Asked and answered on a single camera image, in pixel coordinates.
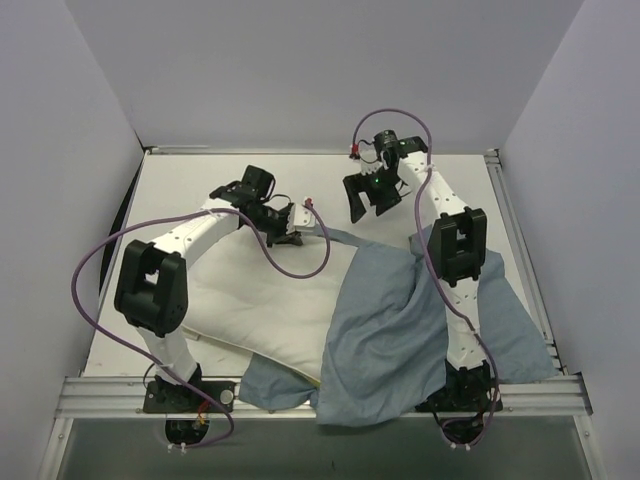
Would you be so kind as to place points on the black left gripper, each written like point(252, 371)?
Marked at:
point(282, 228)

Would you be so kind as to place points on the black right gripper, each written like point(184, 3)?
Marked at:
point(373, 186)

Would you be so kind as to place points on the white pillow with yellow edge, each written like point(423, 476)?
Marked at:
point(280, 310)

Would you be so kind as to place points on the blue-grey fabric pillowcase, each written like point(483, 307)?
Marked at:
point(386, 345)

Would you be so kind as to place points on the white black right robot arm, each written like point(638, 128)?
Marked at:
point(452, 236)

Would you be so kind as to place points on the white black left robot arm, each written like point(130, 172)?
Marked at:
point(152, 288)

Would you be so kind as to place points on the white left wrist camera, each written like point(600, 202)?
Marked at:
point(300, 219)

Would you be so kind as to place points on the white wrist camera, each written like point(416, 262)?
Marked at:
point(300, 219)
point(368, 162)

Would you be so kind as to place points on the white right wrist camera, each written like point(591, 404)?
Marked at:
point(368, 162)

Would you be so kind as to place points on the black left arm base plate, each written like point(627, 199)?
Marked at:
point(165, 398)

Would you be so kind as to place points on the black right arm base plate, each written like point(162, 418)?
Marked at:
point(465, 400)

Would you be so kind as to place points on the aluminium front frame rail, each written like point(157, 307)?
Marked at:
point(124, 398)

